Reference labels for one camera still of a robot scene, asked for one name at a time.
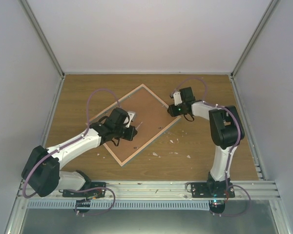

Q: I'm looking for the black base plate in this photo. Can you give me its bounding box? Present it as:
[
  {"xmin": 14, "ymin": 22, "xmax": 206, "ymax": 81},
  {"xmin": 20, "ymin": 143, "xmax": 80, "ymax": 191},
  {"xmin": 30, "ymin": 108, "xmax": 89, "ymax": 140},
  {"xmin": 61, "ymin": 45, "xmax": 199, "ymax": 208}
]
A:
[
  {"xmin": 185, "ymin": 182, "xmax": 235, "ymax": 198},
  {"xmin": 61, "ymin": 182, "xmax": 106, "ymax": 198}
]

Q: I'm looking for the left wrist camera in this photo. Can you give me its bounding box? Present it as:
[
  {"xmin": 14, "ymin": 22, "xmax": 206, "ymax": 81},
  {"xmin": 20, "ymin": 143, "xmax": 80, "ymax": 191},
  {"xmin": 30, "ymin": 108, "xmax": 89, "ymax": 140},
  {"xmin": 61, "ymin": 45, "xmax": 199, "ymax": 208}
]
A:
[{"xmin": 126, "ymin": 111, "xmax": 136, "ymax": 128}]

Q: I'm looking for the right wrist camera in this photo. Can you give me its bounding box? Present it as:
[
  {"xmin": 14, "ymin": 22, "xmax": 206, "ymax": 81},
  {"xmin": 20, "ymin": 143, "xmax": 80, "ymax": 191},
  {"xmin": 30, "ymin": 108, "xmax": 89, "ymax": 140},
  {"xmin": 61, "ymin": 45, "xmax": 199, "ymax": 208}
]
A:
[{"xmin": 170, "ymin": 90, "xmax": 183, "ymax": 106}]

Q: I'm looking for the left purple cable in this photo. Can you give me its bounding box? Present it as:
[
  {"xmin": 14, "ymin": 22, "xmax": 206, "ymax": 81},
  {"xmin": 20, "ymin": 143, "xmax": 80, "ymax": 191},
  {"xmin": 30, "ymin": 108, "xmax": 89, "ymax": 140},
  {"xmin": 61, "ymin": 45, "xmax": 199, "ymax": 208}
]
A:
[{"xmin": 22, "ymin": 89, "xmax": 122, "ymax": 197}]

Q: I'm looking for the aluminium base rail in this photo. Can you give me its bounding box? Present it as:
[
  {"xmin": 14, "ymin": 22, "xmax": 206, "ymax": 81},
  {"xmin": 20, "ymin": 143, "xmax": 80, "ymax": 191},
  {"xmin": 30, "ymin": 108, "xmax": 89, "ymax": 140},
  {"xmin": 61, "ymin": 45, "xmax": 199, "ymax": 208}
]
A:
[{"xmin": 17, "ymin": 179, "xmax": 281, "ymax": 200}]

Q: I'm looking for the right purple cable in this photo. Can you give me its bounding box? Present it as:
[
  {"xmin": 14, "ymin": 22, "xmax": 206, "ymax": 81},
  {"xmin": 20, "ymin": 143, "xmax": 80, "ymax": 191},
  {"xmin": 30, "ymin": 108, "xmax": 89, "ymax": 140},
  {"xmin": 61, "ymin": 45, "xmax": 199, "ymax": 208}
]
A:
[{"xmin": 175, "ymin": 77, "xmax": 244, "ymax": 188}]

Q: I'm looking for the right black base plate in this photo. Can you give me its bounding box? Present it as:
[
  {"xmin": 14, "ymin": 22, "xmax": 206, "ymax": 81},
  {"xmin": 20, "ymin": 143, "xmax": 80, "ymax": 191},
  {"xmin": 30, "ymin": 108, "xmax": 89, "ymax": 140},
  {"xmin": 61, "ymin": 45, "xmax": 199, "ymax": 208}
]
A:
[{"xmin": 185, "ymin": 182, "xmax": 235, "ymax": 198}]

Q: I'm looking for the aluminium corner post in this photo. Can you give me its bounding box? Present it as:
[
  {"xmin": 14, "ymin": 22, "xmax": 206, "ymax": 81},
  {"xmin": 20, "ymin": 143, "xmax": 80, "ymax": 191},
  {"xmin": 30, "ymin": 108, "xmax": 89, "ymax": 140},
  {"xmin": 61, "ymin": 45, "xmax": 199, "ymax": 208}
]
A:
[
  {"xmin": 19, "ymin": 0, "xmax": 65, "ymax": 79},
  {"xmin": 230, "ymin": 0, "xmax": 280, "ymax": 79}
]

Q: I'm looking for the blue wooden picture frame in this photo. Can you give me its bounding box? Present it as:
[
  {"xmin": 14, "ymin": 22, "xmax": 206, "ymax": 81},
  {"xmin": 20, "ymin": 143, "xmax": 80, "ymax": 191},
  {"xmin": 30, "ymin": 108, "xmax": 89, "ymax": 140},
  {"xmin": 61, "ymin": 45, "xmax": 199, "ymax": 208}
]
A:
[{"xmin": 90, "ymin": 84, "xmax": 181, "ymax": 166}]

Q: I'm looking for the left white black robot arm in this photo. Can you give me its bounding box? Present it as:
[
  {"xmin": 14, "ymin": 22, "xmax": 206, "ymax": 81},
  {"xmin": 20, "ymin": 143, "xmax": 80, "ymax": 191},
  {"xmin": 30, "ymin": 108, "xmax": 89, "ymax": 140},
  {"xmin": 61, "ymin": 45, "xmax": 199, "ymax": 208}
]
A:
[{"xmin": 21, "ymin": 107, "xmax": 137, "ymax": 198}]

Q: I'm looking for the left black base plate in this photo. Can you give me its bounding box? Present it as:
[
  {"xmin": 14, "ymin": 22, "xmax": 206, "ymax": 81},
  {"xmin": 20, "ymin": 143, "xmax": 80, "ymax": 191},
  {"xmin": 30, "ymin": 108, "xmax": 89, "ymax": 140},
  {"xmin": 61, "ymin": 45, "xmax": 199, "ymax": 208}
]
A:
[{"xmin": 61, "ymin": 182, "xmax": 106, "ymax": 198}]

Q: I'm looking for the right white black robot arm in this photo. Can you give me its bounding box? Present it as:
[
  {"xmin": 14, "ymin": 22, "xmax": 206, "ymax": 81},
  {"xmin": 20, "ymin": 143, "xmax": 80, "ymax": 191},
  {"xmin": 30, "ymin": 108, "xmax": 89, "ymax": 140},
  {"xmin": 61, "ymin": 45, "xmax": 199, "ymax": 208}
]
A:
[{"xmin": 167, "ymin": 87, "xmax": 245, "ymax": 197}]

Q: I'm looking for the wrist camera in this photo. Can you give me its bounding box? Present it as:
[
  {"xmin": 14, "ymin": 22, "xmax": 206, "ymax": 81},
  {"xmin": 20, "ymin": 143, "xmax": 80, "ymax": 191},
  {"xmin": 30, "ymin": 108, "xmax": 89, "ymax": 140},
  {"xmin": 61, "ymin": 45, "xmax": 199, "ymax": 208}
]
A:
[
  {"xmin": 170, "ymin": 90, "xmax": 183, "ymax": 106},
  {"xmin": 126, "ymin": 111, "xmax": 136, "ymax": 128}
]

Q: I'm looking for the purple cable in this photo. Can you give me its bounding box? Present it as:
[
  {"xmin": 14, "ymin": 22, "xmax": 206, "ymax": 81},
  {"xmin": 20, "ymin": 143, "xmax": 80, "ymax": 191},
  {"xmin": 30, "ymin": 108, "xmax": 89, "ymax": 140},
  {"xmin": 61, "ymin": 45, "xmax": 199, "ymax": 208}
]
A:
[
  {"xmin": 22, "ymin": 89, "xmax": 122, "ymax": 197},
  {"xmin": 175, "ymin": 77, "xmax": 244, "ymax": 188}
]

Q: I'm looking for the right aluminium corner post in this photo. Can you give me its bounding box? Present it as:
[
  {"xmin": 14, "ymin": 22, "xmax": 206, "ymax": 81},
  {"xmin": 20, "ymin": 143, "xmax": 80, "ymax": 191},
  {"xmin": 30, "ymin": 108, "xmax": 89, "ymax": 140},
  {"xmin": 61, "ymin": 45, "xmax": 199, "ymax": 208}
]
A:
[{"xmin": 230, "ymin": 0, "xmax": 280, "ymax": 79}]

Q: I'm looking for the left aluminium corner post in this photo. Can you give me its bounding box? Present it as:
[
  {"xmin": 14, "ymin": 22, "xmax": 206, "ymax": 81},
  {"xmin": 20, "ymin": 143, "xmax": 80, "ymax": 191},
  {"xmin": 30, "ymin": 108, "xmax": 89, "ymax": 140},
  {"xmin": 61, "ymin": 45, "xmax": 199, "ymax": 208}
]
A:
[{"xmin": 19, "ymin": 0, "xmax": 65, "ymax": 79}]

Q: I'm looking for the grey slotted cable duct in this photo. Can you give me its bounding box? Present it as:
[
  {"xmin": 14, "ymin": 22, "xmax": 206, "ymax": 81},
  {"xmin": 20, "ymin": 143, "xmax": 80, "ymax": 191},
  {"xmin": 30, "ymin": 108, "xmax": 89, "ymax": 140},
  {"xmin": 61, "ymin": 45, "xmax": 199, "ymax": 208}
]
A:
[{"xmin": 27, "ymin": 199, "xmax": 209, "ymax": 211}]

